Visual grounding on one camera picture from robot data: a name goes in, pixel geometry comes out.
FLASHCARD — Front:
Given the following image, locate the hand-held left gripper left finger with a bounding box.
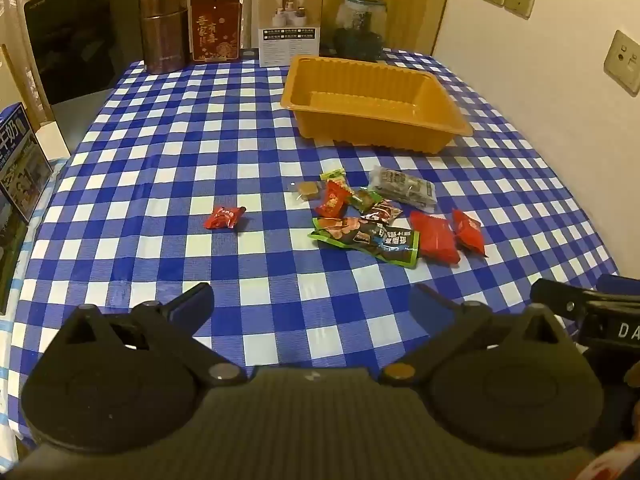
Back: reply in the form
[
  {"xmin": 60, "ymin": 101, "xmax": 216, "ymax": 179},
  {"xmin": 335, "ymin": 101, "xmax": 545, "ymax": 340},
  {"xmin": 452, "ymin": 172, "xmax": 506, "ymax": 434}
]
[{"xmin": 60, "ymin": 282, "xmax": 248, "ymax": 388}]

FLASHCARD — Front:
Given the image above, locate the blue printed carton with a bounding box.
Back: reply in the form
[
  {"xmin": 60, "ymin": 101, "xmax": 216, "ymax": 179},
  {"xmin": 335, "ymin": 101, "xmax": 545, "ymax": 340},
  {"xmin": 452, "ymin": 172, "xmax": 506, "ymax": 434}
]
[{"xmin": 0, "ymin": 102, "xmax": 53, "ymax": 223}]

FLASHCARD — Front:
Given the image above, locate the glass jar with dark base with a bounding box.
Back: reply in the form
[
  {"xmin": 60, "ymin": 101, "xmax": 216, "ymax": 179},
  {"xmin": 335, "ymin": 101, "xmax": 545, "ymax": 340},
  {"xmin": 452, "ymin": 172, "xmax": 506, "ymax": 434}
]
[{"xmin": 332, "ymin": 0, "xmax": 388, "ymax": 61}]

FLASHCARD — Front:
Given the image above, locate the blue white checked tablecloth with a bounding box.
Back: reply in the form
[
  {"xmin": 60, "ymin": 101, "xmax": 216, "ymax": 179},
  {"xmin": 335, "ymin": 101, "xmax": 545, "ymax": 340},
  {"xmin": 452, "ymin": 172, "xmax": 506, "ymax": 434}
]
[{"xmin": 0, "ymin": 49, "xmax": 626, "ymax": 443}]

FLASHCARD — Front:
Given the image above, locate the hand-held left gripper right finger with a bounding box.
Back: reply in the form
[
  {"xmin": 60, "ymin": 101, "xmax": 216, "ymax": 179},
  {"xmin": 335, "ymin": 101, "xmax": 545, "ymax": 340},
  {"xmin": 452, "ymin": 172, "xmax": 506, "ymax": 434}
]
[{"xmin": 380, "ymin": 284, "xmax": 571, "ymax": 386}]

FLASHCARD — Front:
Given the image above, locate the white product box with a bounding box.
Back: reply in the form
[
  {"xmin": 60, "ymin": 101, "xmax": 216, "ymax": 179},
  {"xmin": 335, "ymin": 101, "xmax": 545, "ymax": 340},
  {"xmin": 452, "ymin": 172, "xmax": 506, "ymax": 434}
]
[{"xmin": 256, "ymin": 0, "xmax": 323, "ymax": 67}]

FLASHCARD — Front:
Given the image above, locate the large red snack packet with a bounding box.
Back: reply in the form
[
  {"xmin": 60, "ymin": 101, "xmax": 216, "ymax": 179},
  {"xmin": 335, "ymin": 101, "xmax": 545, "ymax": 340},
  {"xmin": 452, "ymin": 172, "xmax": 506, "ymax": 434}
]
[{"xmin": 410, "ymin": 211, "xmax": 462, "ymax": 266}]

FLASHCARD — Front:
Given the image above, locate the small red snack packet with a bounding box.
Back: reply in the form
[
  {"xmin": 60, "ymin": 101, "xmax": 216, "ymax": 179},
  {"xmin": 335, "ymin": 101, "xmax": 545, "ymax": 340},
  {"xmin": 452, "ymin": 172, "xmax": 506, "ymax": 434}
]
[{"xmin": 451, "ymin": 208, "xmax": 488, "ymax": 258}]

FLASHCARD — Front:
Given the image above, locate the beige wall outlet plate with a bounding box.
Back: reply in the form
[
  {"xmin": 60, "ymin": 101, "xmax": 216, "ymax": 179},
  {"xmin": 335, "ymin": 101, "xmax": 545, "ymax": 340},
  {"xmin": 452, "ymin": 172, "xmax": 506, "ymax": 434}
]
[{"xmin": 603, "ymin": 30, "xmax": 640, "ymax": 96}]

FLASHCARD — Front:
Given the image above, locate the brown metal canister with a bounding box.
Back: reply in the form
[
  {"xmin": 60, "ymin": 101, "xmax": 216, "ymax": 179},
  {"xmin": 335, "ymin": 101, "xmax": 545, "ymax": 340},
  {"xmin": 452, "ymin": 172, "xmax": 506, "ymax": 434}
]
[{"xmin": 139, "ymin": 0, "xmax": 193, "ymax": 75}]

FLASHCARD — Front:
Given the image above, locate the red white printed clothing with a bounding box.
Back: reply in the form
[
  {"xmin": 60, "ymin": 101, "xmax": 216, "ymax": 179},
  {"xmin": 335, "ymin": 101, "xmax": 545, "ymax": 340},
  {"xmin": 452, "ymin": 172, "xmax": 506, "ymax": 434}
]
[{"xmin": 582, "ymin": 440, "xmax": 640, "ymax": 480}]

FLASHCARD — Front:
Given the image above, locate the dark red white snack packet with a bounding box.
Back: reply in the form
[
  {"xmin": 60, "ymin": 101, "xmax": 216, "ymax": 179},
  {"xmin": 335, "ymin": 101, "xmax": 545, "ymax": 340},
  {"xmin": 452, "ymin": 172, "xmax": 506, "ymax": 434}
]
[{"xmin": 361, "ymin": 200, "xmax": 403, "ymax": 223}]

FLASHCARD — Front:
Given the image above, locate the brown caramel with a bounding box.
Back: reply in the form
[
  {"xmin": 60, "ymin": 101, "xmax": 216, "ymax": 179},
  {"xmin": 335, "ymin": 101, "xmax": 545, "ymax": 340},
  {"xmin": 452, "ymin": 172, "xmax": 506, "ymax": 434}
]
[{"xmin": 289, "ymin": 182, "xmax": 323, "ymax": 202}]

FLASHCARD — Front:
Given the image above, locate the clear packet of dark snack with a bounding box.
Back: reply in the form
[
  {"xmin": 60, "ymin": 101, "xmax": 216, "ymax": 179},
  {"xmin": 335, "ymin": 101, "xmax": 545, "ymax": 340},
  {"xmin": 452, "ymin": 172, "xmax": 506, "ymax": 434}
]
[{"xmin": 369, "ymin": 165, "xmax": 438, "ymax": 212}]

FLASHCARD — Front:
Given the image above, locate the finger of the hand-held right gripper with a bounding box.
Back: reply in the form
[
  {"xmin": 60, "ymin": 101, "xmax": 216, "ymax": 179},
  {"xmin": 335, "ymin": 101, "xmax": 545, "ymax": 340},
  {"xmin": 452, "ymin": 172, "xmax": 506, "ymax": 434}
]
[
  {"xmin": 529, "ymin": 278, "xmax": 601, "ymax": 321},
  {"xmin": 595, "ymin": 274, "xmax": 640, "ymax": 301}
]

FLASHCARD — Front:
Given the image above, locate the orange plastic tray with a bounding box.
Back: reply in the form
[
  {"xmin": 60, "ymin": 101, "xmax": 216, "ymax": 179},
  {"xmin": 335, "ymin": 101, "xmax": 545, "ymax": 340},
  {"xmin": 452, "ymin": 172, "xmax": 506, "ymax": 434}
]
[{"xmin": 279, "ymin": 55, "xmax": 474, "ymax": 153}]

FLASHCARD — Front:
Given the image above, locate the red printed box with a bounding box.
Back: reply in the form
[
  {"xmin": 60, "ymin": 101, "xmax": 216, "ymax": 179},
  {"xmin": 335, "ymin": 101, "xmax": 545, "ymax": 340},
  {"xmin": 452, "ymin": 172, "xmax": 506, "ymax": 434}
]
[{"xmin": 190, "ymin": 0, "xmax": 242, "ymax": 65}]

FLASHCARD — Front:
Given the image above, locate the black flat monitor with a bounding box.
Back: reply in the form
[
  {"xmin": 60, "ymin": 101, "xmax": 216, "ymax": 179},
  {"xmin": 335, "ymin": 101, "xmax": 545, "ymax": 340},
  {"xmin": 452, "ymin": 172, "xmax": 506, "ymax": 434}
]
[{"xmin": 23, "ymin": 0, "xmax": 146, "ymax": 156}]

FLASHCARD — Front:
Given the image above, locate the dark box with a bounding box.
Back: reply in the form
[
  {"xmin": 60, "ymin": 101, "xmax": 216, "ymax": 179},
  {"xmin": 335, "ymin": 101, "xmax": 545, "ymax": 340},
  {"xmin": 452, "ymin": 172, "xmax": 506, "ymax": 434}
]
[{"xmin": 0, "ymin": 195, "xmax": 28, "ymax": 316}]

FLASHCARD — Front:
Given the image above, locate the green brown candy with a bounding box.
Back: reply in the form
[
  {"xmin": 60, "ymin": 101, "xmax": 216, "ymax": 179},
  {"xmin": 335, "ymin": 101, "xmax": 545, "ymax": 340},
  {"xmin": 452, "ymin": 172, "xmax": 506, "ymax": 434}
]
[{"xmin": 348, "ymin": 187, "xmax": 383, "ymax": 213}]

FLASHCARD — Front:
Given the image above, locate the red orange candy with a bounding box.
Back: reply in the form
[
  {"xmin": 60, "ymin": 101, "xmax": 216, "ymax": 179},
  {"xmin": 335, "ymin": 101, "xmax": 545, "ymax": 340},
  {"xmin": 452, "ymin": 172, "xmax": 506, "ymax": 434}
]
[{"xmin": 315, "ymin": 180, "xmax": 351, "ymax": 218}]

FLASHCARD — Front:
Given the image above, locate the small red twisted candy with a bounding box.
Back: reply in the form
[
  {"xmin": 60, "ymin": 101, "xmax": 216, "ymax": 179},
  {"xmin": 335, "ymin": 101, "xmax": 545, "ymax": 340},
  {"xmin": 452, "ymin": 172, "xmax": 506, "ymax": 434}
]
[{"xmin": 204, "ymin": 205, "xmax": 247, "ymax": 231}]

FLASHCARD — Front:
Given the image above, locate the green black snack packet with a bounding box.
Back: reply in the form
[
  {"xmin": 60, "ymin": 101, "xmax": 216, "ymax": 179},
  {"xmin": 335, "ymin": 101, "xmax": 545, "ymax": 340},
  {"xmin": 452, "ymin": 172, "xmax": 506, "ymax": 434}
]
[{"xmin": 307, "ymin": 216, "xmax": 421, "ymax": 270}]

